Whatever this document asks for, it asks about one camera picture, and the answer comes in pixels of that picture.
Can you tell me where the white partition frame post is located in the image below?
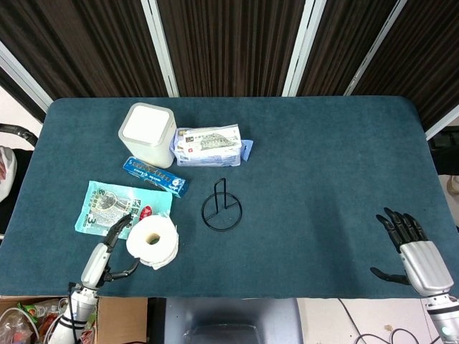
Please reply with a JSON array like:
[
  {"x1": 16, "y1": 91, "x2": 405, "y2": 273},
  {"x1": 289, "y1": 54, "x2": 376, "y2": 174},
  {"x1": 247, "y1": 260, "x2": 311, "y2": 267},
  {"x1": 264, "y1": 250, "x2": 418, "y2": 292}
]
[
  {"x1": 343, "y1": 0, "x2": 409, "y2": 97},
  {"x1": 0, "y1": 41, "x2": 54, "y2": 113},
  {"x1": 424, "y1": 103, "x2": 459, "y2": 141},
  {"x1": 282, "y1": 0, "x2": 326, "y2": 97},
  {"x1": 140, "y1": 0, "x2": 180, "y2": 98}
]

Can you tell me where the white plastic bag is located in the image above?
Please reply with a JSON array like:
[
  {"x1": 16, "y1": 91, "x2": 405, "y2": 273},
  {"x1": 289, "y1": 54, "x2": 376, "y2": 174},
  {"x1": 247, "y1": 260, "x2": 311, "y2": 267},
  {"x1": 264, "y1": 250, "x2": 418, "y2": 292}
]
[{"x1": 0, "y1": 145, "x2": 18, "y2": 204}]

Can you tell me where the brown cardboard box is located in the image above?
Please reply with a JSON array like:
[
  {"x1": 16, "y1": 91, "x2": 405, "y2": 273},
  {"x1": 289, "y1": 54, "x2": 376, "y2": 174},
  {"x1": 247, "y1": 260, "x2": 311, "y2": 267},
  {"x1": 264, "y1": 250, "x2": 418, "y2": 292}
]
[{"x1": 0, "y1": 296, "x2": 148, "y2": 344}]

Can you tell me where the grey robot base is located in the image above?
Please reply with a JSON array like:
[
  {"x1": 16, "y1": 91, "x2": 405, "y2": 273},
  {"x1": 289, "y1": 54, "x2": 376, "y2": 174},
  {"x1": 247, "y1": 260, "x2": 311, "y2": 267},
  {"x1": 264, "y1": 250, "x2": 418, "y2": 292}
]
[{"x1": 164, "y1": 297, "x2": 303, "y2": 344}]

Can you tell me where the white toilet paper roll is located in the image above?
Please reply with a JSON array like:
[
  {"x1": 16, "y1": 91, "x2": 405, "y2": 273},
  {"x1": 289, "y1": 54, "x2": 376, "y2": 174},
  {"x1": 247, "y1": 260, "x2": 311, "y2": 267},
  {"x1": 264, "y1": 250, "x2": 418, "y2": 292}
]
[{"x1": 126, "y1": 214, "x2": 179, "y2": 271}]

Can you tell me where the black equipment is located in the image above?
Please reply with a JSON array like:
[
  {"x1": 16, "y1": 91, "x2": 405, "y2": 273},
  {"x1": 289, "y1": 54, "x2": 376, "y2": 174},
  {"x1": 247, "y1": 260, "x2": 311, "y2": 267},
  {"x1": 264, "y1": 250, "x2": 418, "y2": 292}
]
[{"x1": 426, "y1": 128, "x2": 459, "y2": 176}]

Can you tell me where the white square trash bin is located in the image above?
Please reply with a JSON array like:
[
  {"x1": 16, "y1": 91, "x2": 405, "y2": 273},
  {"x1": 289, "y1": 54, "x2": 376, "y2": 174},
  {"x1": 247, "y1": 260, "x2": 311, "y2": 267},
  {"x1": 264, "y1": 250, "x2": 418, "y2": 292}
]
[{"x1": 118, "y1": 102, "x2": 177, "y2": 169}]

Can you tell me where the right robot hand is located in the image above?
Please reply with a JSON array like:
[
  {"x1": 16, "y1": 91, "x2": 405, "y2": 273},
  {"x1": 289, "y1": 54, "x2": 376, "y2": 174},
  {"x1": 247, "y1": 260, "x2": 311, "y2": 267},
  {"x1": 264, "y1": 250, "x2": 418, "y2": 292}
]
[{"x1": 369, "y1": 206, "x2": 455, "y2": 297}]

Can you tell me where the black wire paper roll stand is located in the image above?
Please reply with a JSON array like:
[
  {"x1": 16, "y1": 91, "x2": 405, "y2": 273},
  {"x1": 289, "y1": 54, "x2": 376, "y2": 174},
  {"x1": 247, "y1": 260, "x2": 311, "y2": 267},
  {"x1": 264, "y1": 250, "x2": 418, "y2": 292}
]
[{"x1": 201, "y1": 177, "x2": 243, "y2": 233}]

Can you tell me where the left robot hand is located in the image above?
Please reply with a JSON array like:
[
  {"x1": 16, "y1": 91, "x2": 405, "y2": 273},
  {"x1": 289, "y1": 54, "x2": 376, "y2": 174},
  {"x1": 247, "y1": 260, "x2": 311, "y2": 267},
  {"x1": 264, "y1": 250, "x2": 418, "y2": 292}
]
[{"x1": 80, "y1": 211, "x2": 141, "y2": 290}]

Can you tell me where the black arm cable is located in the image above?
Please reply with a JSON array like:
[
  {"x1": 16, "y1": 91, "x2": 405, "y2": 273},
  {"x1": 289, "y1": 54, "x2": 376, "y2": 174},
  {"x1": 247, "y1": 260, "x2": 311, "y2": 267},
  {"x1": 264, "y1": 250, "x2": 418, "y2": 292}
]
[{"x1": 67, "y1": 282, "x2": 82, "y2": 344}]

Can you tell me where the teal snack packet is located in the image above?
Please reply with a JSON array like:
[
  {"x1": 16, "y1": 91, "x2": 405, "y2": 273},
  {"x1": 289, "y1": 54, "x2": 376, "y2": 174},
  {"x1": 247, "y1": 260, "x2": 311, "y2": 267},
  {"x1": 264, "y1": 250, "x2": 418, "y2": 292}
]
[{"x1": 74, "y1": 180, "x2": 174, "y2": 240}]

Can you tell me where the white cable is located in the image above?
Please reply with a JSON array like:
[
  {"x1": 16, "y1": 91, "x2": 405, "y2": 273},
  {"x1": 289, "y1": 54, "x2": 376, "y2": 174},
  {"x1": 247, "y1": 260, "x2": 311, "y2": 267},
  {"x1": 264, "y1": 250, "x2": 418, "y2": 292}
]
[{"x1": 0, "y1": 307, "x2": 41, "y2": 343}]

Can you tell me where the blue long cardboard box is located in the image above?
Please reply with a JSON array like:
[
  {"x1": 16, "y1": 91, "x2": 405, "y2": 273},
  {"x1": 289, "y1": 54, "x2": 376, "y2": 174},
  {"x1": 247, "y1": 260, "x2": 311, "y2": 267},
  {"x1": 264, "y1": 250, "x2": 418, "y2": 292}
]
[{"x1": 122, "y1": 156, "x2": 189, "y2": 199}]

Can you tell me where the dark brown curtain panel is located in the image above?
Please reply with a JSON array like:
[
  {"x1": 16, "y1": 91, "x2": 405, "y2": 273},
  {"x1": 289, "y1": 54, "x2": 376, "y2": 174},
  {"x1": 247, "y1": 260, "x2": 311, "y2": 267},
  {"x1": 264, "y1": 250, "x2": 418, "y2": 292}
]
[
  {"x1": 0, "y1": 0, "x2": 169, "y2": 105},
  {"x1": 353, "y1": 0, "x2": 459, "y2": 130},
  {"x1": 297, "y1": 0, "x2": 399, "y2": 97},
  {"x1": 156, "y1": 0, "x2": 309, "y2": 98}
]

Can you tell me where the black floor cable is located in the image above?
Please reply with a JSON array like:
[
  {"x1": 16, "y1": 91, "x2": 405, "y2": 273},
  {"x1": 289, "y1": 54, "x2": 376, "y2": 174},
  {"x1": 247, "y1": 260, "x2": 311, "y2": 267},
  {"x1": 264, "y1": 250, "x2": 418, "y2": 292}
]
[{"x1": 336, "y1": 297, "x2": 442, "y2": 344}]

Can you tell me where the purple wet wipes pack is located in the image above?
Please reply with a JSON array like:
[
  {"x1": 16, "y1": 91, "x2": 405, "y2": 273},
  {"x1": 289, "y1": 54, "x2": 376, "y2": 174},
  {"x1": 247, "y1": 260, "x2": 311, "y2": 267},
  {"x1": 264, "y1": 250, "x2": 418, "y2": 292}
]
[{"x1": 171, "y1": 123, "x2": 255, "y2": 168}]

